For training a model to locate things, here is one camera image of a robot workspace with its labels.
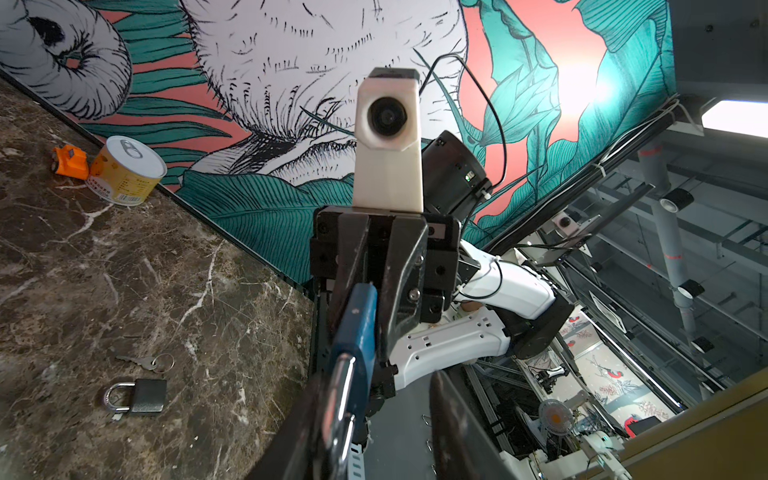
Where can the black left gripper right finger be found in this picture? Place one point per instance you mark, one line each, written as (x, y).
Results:
(461, 448)

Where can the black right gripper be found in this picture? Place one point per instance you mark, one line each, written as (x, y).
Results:
(410, 259)

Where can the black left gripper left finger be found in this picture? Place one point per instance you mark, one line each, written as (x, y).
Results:
(289, 454)

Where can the blue padlock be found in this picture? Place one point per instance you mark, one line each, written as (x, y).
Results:
(352, 359)

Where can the black padlock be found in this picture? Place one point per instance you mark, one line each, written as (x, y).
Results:
(138, 397)

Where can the silver key with ring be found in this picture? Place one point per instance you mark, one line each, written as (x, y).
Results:
(159, 364)

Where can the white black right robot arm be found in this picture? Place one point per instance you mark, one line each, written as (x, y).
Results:
(497, 308)

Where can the orange small object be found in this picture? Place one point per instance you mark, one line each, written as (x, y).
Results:
(70, 161)

